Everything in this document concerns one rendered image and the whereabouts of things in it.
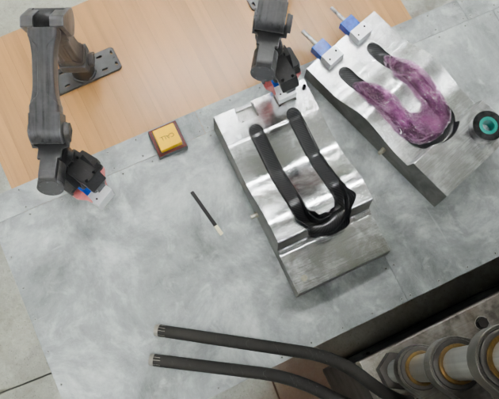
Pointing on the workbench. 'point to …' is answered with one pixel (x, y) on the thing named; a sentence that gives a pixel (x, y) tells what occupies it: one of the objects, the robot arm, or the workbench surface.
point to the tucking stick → (207, 213)
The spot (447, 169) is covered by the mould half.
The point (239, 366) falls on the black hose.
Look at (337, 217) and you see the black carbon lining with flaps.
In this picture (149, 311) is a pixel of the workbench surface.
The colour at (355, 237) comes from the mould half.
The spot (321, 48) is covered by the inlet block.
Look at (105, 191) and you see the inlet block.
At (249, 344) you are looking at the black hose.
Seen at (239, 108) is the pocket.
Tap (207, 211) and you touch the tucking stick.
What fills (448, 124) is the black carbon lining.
